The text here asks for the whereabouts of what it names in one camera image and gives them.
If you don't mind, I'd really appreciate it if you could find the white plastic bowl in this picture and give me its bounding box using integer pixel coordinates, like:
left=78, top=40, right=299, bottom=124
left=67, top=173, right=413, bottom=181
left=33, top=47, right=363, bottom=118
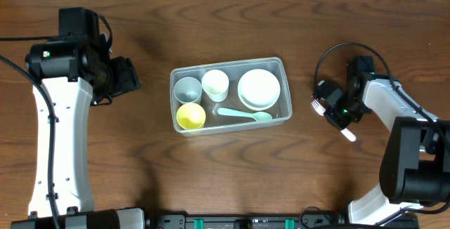
left=238, top=69, right=281, bottom=106

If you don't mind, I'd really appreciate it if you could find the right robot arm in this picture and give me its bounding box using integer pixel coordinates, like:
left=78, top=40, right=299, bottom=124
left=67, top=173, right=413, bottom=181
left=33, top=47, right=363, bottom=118
left=312, top=71, right=449, bottom=226

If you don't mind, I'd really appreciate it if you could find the pink plastic fork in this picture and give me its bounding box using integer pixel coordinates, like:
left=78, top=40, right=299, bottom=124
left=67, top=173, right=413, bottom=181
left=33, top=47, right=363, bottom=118
left=311, top=100, right=356, bottom=142

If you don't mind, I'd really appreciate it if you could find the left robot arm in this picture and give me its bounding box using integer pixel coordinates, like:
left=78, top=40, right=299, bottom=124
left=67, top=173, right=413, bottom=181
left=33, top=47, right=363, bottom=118
left=11, top=34, right=145, bottom=228

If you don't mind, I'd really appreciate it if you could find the clear plastic container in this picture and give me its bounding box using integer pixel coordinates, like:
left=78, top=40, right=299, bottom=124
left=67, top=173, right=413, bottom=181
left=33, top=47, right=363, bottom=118
left=170, top=57, right=293, bottom=136

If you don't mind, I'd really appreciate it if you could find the yellow plastic cup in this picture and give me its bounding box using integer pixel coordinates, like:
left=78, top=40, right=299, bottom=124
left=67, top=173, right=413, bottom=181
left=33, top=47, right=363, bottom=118
left=176, top=103, right=206, bottom=130

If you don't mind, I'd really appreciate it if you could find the mint green plastic spoon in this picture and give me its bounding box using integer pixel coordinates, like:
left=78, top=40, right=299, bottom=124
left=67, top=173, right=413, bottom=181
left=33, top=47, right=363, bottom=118
left=217, top=107, right=273, bottom=122

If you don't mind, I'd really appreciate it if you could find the grey plastic cup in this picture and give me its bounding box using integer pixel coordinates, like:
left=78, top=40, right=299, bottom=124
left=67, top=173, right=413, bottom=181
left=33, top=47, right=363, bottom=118
left=174, top=77, right=203, bottom=104

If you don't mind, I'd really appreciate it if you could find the white plastic cup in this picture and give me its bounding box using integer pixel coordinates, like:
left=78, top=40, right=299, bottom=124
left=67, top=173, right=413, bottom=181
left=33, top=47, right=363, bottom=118
left=201, top=70, right=229, bottom=103

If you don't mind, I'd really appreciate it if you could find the grey plastic bowl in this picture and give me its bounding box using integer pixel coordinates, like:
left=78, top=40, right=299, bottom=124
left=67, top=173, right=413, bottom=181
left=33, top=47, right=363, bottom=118
left=240, top=98, right=276, bottom=111

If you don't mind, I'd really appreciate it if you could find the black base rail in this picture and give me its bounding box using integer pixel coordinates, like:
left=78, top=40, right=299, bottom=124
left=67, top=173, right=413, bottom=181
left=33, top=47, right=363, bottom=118
left=143, top=207, right=420, bottom=229

